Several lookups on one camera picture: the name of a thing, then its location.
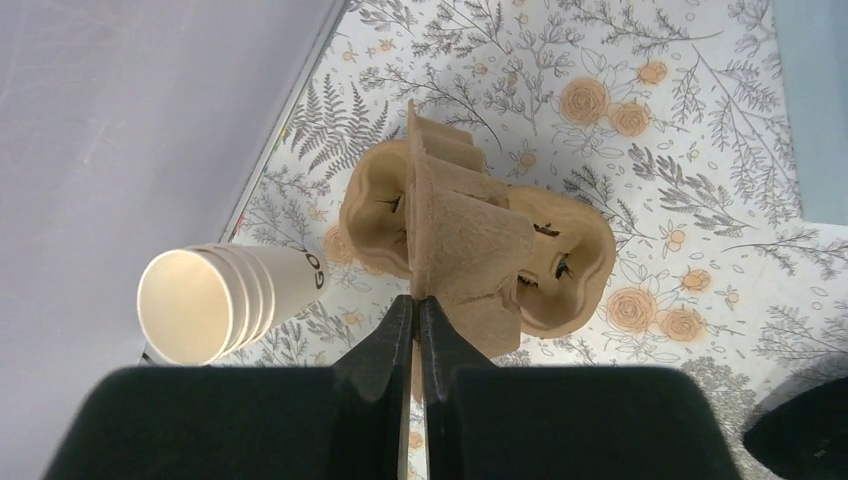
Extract brown cardboard cup carrier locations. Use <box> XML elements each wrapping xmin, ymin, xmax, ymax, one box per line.
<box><xmin>338</xmin><ymin>99</ymin><xmax>618</xmax><ymax>402</ymax></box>

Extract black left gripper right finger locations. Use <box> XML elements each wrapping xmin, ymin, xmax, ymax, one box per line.
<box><xmin>419</xmin><ymin>298</ymin><xmax>739</xmax><ymax>479</ymax></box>

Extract black cloth with daisy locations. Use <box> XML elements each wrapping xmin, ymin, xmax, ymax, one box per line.
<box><xmin>743</xmin><ymin>378</ymin><xmax>847</xmax><ymax>479</ymax></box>

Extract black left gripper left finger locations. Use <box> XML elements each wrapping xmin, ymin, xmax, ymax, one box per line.
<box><xmin>46</xmin><ymin>295</ymin><xmax>414</xmax><ymax>479</ymax></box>

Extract floral patterned table mat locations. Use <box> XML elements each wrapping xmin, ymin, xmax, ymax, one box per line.
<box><xmin>223</xmin><ymin>1</ymin><xmax>847</xmax><ymax>479</ymax></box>

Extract stack of white paper cups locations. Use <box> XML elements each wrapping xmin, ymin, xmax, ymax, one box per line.
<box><xmin>136</xmin><ymin>243</ymin><xmax>329</xmax><ymax>366</ymax></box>

